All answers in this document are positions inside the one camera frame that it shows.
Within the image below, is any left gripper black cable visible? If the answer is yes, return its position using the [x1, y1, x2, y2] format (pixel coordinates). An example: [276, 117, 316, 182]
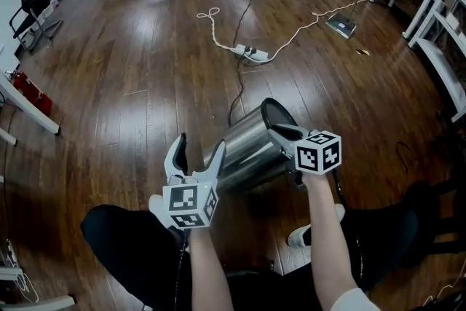
[176, 229, 190, 311]

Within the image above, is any person's leg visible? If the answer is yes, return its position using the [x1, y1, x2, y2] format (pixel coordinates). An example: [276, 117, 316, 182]
[291, 206, 419, 311]
[79, 204, 194, 311]

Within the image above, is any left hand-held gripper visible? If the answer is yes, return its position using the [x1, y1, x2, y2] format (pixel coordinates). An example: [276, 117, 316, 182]
[162, 132, 227, 230]

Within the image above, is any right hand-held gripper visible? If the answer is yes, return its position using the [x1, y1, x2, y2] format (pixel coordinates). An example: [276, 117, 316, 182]
[266, 122, 344, 178]

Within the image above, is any white power strip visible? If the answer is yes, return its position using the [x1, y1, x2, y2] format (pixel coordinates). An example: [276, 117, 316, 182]
[234, 43, 269, 62]
[5, 238, 19, 267]

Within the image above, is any beige extension cord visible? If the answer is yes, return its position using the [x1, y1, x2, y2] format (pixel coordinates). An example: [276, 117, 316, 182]
[196, 0, 396, 65]

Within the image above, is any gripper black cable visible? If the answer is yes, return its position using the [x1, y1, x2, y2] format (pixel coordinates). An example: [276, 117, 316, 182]
[331, 170, 347, 210]
[176, 229, 190, 311]

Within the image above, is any black seat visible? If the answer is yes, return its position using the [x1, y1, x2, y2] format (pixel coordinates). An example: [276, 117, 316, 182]
[224, 258, 314, 311]

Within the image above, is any person's right leg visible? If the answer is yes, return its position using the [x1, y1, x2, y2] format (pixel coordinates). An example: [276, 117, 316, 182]
[291, 206, 419, 311]

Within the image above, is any white shelf unit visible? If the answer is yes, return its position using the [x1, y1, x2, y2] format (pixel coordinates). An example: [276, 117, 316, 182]
[402, 0, 466, 123]

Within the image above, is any red fire extinguisher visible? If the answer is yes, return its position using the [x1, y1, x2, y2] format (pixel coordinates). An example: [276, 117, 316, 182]
[12, 71, 54, 117]

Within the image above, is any person's right forearm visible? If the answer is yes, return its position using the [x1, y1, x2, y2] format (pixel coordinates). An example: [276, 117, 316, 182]
[301, 170, 360, 307]

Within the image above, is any person's left leg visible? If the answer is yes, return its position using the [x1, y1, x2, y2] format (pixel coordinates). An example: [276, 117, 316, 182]
[79, 204, 194, 311]

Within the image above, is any white desk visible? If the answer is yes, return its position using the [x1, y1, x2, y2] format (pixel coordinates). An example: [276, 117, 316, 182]
[0, 294, 76, 311]
[0, 71, 61, 146]

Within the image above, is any person's left forearm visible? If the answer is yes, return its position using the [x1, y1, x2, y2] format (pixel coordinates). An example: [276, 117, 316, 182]
[187, 227, 234, 311]

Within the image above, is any black round chair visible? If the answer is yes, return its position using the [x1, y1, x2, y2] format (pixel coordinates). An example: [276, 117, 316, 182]
[396, 134, 466, 270]

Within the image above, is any person's right white shoe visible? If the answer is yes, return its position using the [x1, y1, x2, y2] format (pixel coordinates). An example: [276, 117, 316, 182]
[287, 203, 346, 248]

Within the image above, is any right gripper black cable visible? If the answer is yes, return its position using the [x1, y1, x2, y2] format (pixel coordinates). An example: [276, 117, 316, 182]
[331, 170, 347, 210]

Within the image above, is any stainless steel trash bin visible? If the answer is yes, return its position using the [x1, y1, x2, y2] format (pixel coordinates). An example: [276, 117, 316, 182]
[202, 97, 303, 194]

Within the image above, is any long black floor cable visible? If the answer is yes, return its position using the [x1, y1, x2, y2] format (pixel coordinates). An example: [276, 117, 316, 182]
[227, 0, 265, 127]

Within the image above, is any person's white shirt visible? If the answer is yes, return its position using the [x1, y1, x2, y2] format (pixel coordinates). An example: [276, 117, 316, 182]
[329, 287, 382, 311]

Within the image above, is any thin white cord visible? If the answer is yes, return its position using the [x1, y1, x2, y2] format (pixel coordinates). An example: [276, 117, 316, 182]
[422, 265, 466, 307]

